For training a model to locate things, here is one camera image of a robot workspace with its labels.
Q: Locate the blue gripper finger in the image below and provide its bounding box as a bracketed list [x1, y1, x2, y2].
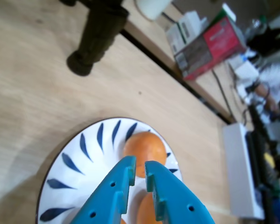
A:
[144, 160, 217, 224]
[70, 156, 137, 224]

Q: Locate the medium orange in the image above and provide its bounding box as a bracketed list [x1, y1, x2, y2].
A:
[135, 191, 163, 224]

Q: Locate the large orange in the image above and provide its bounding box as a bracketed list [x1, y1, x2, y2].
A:
[122, 131, 168, 179]

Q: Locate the person forearm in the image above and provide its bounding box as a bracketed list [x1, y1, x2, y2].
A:
[254, 83, 280, 112]

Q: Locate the white plate blue petal pattern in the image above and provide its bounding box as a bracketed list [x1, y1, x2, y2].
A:
[35, 117, 184, 224]

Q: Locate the white rectangular box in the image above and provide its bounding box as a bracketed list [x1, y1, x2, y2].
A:
[222, 123, 266, 220]

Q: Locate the black monitor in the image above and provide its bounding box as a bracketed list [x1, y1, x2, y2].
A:
[246, 105, 280, 224]

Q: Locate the white power adapter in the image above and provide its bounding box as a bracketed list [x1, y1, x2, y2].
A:
[233, 61, 260, 82]

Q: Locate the red black cardboard box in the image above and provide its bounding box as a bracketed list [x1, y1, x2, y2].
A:
[174, 16, 247, 81]

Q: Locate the person in white shirt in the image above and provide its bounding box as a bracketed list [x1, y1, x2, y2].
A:
[259, 62, 280, 103]

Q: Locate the white green cardboard box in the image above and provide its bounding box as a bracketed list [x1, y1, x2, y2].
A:
[166, 10, 209, 56]

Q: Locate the black bag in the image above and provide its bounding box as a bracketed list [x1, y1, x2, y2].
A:
[246, 23, 280, 56]

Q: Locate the white round container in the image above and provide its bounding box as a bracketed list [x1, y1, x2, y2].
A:
[134, 0, 174, 21]

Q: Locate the grey cable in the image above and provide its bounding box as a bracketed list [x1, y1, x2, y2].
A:
[211, 69, 235, 123]

